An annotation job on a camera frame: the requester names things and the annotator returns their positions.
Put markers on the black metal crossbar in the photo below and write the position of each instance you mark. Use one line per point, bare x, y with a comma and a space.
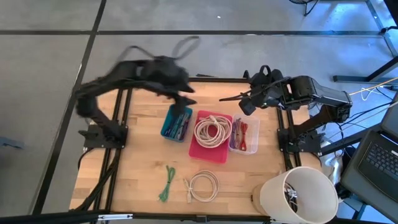
351, 141

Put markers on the black aluminium table frame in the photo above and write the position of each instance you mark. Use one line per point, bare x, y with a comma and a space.
217, 79

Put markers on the pink plastic bin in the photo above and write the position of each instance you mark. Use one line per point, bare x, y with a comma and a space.
208, 155

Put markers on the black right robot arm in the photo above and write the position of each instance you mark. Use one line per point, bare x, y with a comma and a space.
326, 96

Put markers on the white plastic bag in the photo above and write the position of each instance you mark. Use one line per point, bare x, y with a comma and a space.
329, 161

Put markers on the small black flat bracket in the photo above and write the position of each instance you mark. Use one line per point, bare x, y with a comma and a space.
205, 75

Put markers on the dark grey laptop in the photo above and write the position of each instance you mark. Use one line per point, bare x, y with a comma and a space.
379, 161

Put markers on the small black frame clamp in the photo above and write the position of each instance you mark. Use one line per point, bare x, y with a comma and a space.
245, 74

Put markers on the round wooden lamp base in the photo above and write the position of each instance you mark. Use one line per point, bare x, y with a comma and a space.
255, 199

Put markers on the clear plastic bin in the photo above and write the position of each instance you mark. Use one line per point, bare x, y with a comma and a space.
254, 133

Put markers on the black metal floor stand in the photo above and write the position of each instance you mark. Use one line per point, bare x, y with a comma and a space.
351, 78

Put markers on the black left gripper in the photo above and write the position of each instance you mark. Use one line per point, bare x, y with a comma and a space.
161, 74

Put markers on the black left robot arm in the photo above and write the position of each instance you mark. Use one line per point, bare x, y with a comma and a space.
93, 112

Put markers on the teal plastic bin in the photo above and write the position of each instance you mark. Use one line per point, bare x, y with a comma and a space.
172, 137

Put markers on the silver metal bracket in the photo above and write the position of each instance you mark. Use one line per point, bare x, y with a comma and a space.
115, 217

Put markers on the flat grey-blue bracket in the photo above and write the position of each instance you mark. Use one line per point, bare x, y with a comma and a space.
9, 143

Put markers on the large cream lamp shade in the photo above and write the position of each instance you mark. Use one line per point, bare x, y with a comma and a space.
270, 196

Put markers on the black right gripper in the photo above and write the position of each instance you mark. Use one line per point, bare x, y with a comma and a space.
270, 93

